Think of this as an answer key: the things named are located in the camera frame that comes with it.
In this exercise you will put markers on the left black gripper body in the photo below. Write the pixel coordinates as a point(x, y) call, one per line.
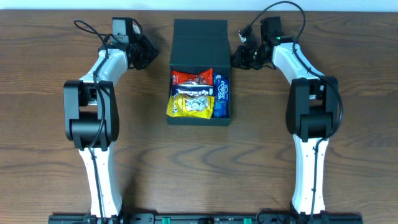
point(149, 50)

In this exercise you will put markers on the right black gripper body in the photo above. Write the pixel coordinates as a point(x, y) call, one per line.
point(241, 59)

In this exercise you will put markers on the blue Eclipse mint pack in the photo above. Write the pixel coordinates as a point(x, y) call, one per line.
point(222, 88)

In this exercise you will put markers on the red Halls candy bag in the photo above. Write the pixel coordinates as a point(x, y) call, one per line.
point(203, 78)

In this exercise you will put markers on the light blue snack bar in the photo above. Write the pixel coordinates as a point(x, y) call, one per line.
point(220, 109)

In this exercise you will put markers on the purple Dairy Milk bar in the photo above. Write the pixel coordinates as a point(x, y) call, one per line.
point(193, 90)

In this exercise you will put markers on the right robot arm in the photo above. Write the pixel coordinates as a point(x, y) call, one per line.
point(313, 111)

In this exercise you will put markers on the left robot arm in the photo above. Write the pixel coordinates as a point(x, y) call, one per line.
point(91, 112)

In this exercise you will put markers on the dark green gift box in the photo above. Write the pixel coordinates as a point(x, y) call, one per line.
point(201, 44)

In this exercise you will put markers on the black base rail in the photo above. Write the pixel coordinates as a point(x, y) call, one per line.
point(263, 218)

